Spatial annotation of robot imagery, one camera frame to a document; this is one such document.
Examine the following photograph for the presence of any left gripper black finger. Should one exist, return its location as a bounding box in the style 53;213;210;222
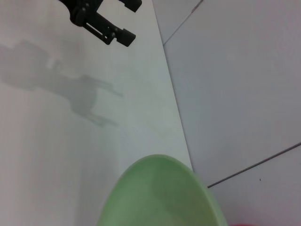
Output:
60;0;136;47
119;0;143;13

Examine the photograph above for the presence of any green plastic plate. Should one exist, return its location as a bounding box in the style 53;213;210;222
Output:
96;154;228;226

